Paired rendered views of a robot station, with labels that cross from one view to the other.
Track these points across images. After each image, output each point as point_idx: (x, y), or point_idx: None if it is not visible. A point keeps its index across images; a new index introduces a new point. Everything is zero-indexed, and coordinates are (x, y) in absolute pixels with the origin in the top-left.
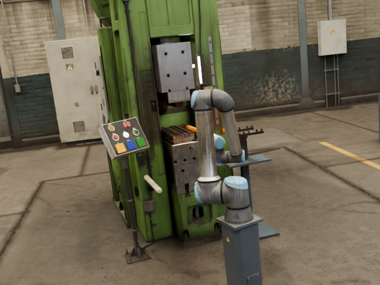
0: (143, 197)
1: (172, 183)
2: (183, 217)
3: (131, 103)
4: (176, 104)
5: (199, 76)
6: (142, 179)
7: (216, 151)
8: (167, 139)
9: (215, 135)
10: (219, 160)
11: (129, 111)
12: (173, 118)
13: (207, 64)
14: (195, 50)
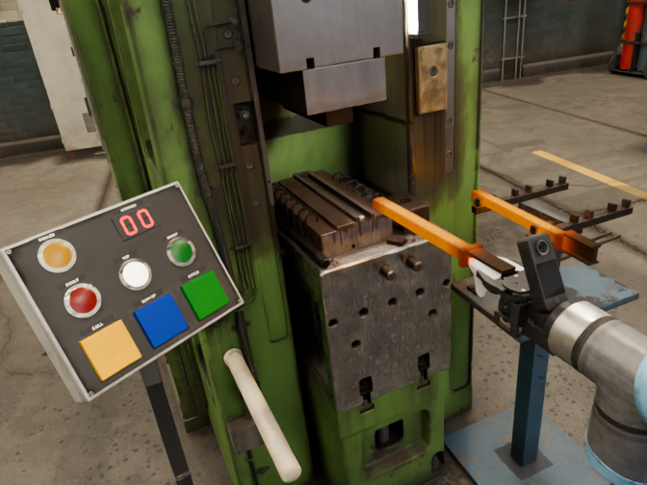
0: (227, 411)
1: (314, 361)
2: (351, 464)
3: (157, 115)
4: (327, 114)
5: (406, 7)
6: (219, 365)
7: (645, 436)
8: (297, 240)
9: (634, 342)
10: (644, 470)
11: (153, 146)
12: (301, 148)
13: None
14: None
